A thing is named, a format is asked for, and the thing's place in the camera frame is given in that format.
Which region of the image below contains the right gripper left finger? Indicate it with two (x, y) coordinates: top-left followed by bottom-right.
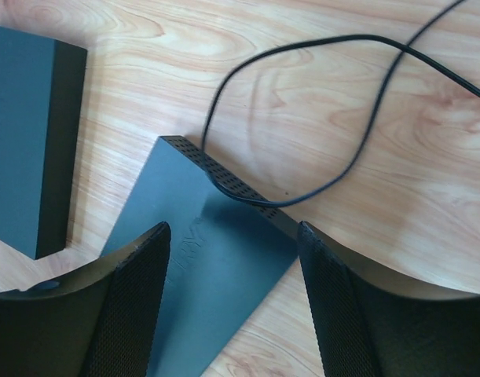
(0, 222), (170, 376)

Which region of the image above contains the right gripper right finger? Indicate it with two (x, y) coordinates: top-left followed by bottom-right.
(297, 222), (480, 376)

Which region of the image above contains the black network switch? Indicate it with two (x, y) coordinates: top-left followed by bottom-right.
(103, 136), (298, 376)
(0, 26), (87, 259)

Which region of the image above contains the large adapter black cord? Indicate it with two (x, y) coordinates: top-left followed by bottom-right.
(202, 0), (480, 208)

